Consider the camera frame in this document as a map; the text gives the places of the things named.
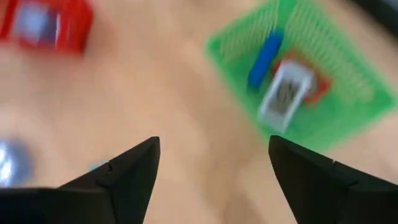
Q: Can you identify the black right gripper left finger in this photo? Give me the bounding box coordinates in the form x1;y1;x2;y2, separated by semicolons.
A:
0;136;161;224

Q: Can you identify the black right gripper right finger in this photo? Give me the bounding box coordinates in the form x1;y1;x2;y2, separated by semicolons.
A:
269;134;398;224

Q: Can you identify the teal plastic block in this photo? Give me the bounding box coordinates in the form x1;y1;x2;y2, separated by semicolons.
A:
89;159;110;172

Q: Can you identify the lavender charger block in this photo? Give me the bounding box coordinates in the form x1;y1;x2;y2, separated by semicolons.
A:
12;1;62;44
0;138;34;189

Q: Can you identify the red office item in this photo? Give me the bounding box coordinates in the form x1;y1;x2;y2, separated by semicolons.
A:
272;51;331;106

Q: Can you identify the white plastic office item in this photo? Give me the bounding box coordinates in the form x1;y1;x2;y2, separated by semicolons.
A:
257;59;315;133

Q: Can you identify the blue plastic block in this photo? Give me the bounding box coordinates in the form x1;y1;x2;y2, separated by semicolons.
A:
247;28;285;91

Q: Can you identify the green plastic basket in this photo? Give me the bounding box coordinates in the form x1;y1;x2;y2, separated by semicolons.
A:
205;0;398;153

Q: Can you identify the red plastic basket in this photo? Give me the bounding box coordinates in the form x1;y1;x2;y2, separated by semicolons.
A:
0;0;94;55

